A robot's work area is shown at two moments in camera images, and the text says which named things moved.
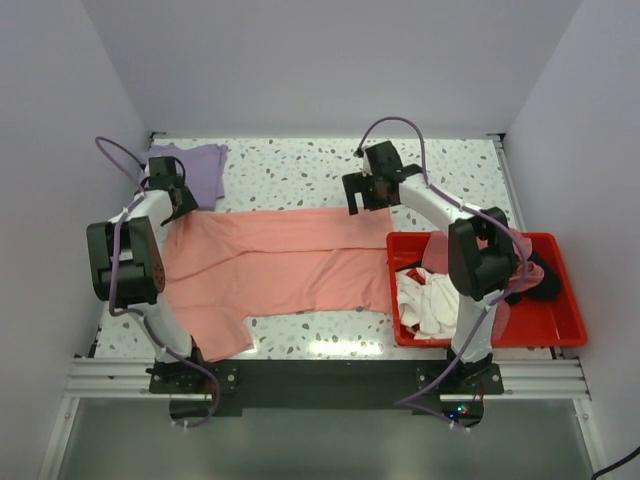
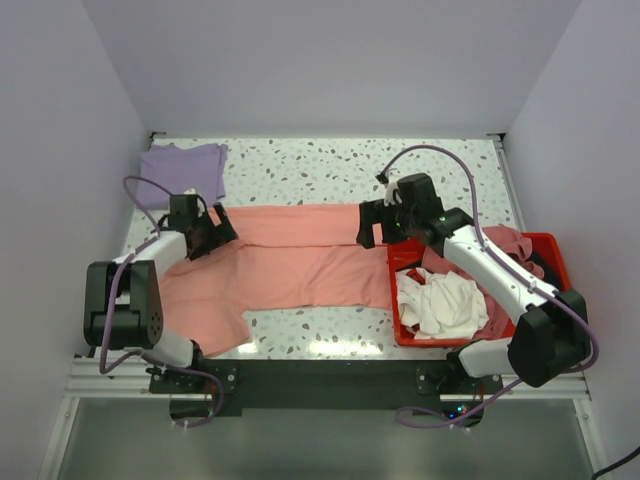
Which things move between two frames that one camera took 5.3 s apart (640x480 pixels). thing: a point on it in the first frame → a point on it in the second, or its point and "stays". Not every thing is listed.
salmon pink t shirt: x=221 y=266 stays
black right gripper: x=355 y=183 → x=371 y=213
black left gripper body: x=189 y=203 → x=207 y=232
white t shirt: x=433 y=306 stays
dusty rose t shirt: x=526 y=276 stays
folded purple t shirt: x=204 y=170 stays
